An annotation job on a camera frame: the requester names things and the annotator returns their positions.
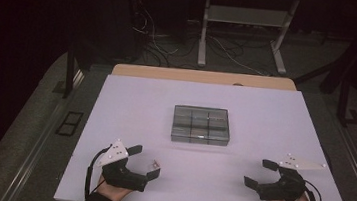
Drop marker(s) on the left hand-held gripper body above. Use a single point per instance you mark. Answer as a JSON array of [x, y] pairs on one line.
[[122, 174]]

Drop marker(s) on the black metal stand leg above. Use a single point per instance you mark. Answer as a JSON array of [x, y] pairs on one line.
[[344, 101]]

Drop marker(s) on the light wooden table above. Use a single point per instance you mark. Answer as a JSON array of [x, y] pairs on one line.
[[202, 77]]

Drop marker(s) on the clear plastic compartment box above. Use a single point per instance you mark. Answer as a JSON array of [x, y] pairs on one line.
[[201, 125]]

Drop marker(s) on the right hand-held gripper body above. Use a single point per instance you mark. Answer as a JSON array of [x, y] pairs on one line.
[[284, 188]]

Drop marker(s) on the person's left hand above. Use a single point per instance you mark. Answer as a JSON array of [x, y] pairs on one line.
[[113, 192]]

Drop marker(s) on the white metal stand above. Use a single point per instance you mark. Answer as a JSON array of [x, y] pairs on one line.
[[247, 16]]

